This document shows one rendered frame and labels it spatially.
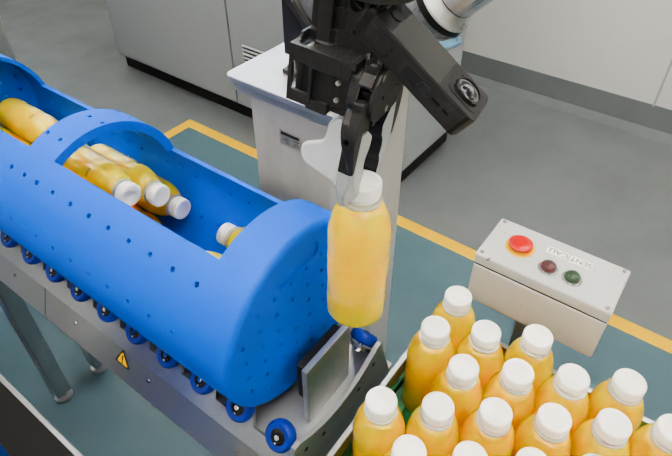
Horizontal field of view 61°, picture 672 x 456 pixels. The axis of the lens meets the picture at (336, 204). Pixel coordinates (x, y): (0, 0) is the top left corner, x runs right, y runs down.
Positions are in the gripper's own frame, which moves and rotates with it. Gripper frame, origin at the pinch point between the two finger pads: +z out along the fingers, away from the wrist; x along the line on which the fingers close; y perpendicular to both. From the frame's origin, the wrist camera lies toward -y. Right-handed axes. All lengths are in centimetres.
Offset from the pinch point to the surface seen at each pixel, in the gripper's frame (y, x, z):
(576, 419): -30.8, -9.5, 29.3
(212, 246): 32, -17, 40
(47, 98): 84, -28, 35
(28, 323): 97, -15, 107
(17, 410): 94, -1, 132
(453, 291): -10.4, -17.9, 26.2
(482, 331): -16.2, -13.0, 25.8
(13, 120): 79, -16, 32
